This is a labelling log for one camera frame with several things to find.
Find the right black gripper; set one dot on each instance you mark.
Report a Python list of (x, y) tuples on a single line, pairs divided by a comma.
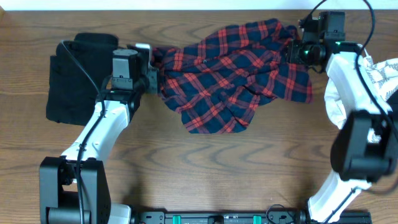
[(292, 56)]

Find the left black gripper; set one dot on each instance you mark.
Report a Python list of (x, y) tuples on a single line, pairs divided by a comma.
[(152, 79)]

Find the red navy plaid shirt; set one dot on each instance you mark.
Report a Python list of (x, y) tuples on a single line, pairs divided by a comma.
[(217, 84)]

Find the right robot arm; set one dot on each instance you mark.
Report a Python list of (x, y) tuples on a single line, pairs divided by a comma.
[(365, 149)]

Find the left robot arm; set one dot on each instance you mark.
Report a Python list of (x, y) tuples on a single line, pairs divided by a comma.
[(73, 187)]

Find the black folded garment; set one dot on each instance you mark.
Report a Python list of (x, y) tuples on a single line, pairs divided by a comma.
[(77, 68)]

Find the white fern print cloth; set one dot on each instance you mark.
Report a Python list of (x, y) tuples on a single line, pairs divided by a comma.
[(383, 75)]

